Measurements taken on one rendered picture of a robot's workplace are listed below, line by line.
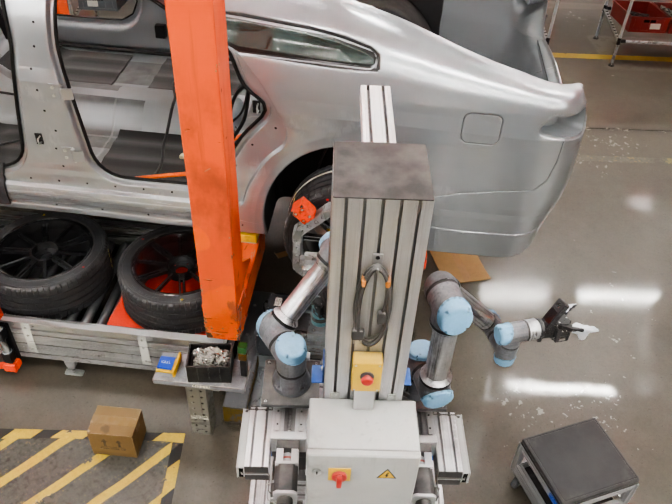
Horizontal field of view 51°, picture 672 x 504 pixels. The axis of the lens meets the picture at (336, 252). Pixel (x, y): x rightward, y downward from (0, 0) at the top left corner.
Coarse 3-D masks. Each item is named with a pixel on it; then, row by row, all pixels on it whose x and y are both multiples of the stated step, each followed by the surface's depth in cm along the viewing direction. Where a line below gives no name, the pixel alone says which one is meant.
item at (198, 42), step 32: (192, 0) 223; (224, 0) 238; (192, 32) 230; (224, 32) 242; (192, 64) 238; (224, 64) 247; (192, 96) 246; (224, 96) 251; (192, 128) 255; (224, 128) 256; (192, 160) 264; (224, 160) 263; (192, 192) 275; (224, 192) 273; (192, 224) 286; (224, 224) 284; (224, 256) 296; (224, 288) 308; (224, 320) 322
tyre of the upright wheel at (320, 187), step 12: (324, 168) 332; (312, 180) 331; (324, 180) 324; (300, 192) 332; (312, 192) 321; (324, 192) 317; (288, 216) 331; (288, 228) 332; (288, 240) 338; (288, 252) 343
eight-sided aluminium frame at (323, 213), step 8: (320, 208) 318; (328, 208) 312; (320, 216) 315; (328, 216) 314; (296, 224) 326; (312, 224) 318; (296, 232) 322; (304, 232) 322; (296, 240) 327; (296, 248) 330; (296, 256) 332; (296, 264) 336; (296, 272) 339
